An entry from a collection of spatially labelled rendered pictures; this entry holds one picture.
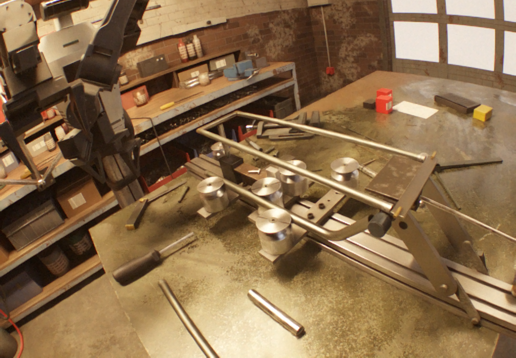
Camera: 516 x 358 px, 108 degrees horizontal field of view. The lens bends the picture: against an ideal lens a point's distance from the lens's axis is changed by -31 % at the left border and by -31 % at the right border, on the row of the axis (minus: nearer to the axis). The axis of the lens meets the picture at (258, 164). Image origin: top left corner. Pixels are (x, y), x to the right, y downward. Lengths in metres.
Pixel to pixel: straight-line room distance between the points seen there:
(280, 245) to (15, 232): 1.70
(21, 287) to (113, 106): 1.51
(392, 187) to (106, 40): 0.52
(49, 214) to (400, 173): 1.76
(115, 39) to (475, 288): 0.70
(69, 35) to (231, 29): 2.21
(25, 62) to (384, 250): 0.53
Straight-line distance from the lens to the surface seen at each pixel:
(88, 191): 1.79
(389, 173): 0.33
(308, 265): 0.44
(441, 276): 0.35
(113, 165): 1.05
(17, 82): 0.42
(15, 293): 2.16
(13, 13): 0.42
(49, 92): 0.41
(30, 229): 1.87
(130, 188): 1.09
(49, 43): 1.02
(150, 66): 2.39
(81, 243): 2.04
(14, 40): 0.38
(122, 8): 0.58
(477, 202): 0.60
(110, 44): 0.56
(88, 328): 1.84
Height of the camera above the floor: 1.22
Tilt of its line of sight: 29 degrees down
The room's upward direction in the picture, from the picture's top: 12 degrees counter-clockwise
